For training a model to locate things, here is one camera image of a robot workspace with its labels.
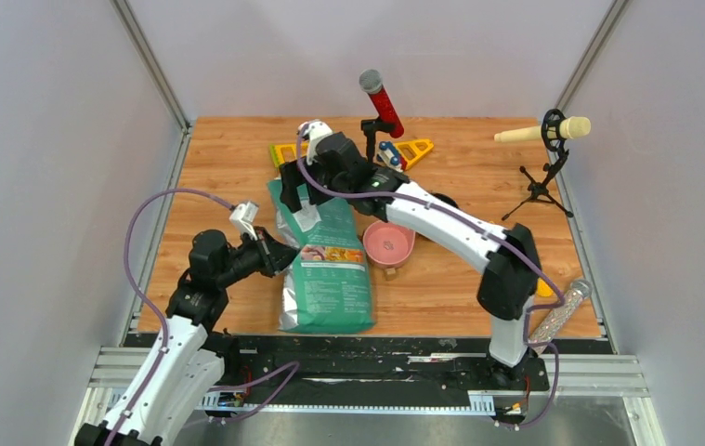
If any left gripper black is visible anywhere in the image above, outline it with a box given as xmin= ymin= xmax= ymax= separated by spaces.
xmin=216 ymin=225 xmax=305 ymax=289

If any green pet food bag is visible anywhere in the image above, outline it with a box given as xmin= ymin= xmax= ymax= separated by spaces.
xmin=268 ymin=179 xmax=376 ymax=335

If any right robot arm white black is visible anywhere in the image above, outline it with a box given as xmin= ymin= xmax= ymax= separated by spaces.
xmin=280 ymin=121 xmax=542 ymax=388

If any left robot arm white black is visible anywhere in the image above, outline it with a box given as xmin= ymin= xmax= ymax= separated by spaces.
xmin=74 ymin=227 xmax=298 ymax=445

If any pink cat-ear pet bowl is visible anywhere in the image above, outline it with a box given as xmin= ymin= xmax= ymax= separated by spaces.
xmin=362 ymin=221 xmax=416 ymax=269

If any black pet bowl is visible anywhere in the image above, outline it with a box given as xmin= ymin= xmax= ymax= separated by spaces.
xmin=432 ymin=192 xmax=459 ymax=209

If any yellow green toy triangle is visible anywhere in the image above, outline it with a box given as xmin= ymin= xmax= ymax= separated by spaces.
xmin=268 ymin=143 xmax=298 ymax=170

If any black round-base mic stand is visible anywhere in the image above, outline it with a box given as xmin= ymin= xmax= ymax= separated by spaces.
xmin=360 ymin=117 xmax=393 ymax=163

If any blue white toy car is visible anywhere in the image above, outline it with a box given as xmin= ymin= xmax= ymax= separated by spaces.
xmin=377 ymin=141 xmax=406 ymax=172

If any yellow orange toy triangle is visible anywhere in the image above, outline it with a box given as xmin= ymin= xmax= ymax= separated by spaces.
xmin=395 ymin=138 xmax=435 ymax=171

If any red glitter microphone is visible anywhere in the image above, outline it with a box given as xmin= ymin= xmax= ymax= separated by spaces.
xmin=359 ymin=69 xmax=404 ymax=138

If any small wooden block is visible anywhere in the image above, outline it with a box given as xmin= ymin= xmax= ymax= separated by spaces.
xmin=384 ymin=267 xmax=398 ymax=281

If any yellow scoop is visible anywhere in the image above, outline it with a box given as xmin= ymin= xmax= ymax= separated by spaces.
xmin=535 ymin=278 xmax=555 ymax=298

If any cream microphone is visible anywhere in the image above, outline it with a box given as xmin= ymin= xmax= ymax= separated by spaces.
xmin=493 ymin=116 xmax=592 ymax=143

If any silver glitter microphone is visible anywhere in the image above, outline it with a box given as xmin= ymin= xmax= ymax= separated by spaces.
xmin=529 ymin=278 xmax=593 ymax=355

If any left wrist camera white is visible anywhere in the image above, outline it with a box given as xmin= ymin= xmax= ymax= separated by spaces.
xmin=228 ymin=201 xmax=259 ymax=241

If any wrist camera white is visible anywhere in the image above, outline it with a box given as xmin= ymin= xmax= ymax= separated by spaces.
xmin=297 ymin=119 xmax=333 ymax=165
xmin=228 ymin=201 xmax=259 ymax=241

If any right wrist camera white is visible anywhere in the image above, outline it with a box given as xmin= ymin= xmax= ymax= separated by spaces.
xmin=297 ymin=119 xmax=333 ymax=165

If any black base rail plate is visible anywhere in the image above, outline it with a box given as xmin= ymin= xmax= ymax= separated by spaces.
xmin=124 ymin=332 xmax=554 ymax=409

